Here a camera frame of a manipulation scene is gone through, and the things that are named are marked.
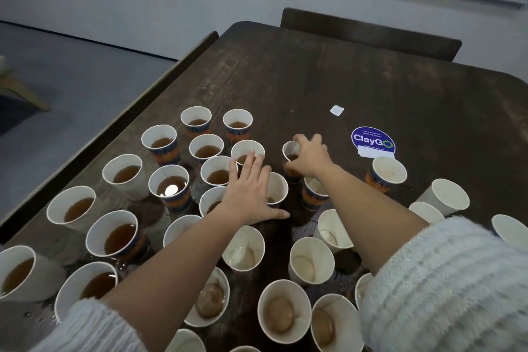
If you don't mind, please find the person's left hand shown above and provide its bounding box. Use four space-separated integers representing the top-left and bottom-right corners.
216 152 292 227

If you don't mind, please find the person's right hand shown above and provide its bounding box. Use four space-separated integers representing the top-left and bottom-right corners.
284 133 335 180

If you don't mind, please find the orange blue patterned paper cup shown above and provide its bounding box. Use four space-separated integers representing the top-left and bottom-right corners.
282 140 303 182

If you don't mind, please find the group of paper cups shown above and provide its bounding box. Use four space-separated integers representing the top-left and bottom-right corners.
0 105 528 352

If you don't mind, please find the person's left forearm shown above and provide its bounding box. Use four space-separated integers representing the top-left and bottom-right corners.
33 206 249 352

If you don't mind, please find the person's right forearm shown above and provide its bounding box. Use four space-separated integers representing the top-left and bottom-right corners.
317 164 528 352

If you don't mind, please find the round blue sticker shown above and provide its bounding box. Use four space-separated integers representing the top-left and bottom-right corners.
350 125 397 159

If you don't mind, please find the dark wooden table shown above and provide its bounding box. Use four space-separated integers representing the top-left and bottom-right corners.
0 21 528 352

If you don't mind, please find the dark wooden chair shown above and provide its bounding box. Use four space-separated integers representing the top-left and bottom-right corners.
280 8 463 62

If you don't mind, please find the beige cushioned lounge chair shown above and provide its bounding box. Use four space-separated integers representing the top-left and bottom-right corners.
0 54 51 112

